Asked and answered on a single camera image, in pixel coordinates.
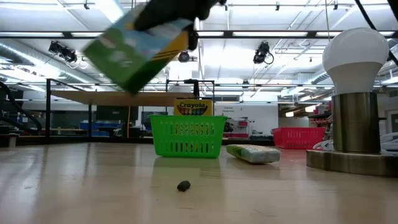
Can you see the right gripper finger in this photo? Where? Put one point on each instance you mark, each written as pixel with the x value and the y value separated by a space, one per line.
pixel 192 39
pixel 174 11

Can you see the wooden shelf riser black frame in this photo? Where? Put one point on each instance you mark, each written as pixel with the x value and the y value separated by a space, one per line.
pixel 124 99

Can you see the green plastic basket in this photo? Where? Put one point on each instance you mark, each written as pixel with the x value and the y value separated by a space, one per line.
pixel 186 119

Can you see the yellow Crayola crayon box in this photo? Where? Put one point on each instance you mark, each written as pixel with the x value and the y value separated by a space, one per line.
pixel 192 107

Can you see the silver ventilation duct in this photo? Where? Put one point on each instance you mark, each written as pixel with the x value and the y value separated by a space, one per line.
pixel 18 53

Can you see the blue storage bins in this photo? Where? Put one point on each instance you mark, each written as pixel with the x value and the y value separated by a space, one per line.
pixel 99 126

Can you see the red plastic basket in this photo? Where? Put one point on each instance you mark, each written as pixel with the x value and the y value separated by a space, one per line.
pixel 298 129

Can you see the black aluminium rig frame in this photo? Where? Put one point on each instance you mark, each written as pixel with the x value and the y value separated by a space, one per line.
pixel 228 33

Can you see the small black lump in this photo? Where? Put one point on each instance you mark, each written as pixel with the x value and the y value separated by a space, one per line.
pixel 183 186

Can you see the black overhead camera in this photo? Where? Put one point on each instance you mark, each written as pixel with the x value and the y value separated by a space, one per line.
pixel 184 56

